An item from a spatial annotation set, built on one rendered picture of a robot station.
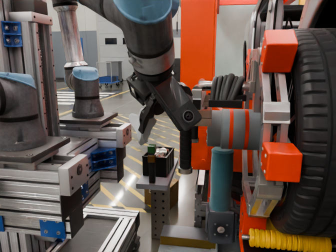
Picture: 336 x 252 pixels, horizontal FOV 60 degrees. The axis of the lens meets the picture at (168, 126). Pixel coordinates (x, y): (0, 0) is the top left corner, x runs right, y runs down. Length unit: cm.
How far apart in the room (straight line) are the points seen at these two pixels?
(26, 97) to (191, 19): 83
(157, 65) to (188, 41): 99
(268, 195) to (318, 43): 42
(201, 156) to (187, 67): 46
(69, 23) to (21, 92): 65
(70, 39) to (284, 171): 117
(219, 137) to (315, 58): 37
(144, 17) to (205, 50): 105
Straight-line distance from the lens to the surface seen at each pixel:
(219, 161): 116
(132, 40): 44
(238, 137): 98
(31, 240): 145
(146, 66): 47
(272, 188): 83
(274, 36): 82
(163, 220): 186
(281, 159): 70
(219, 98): 81
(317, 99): 76
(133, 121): 62
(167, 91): 51
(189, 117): 51
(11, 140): 99
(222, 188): 120
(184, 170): 89
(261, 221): 111
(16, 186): 104
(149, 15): 40
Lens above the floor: 109
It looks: 13 degrees down
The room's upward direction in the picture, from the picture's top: straight up
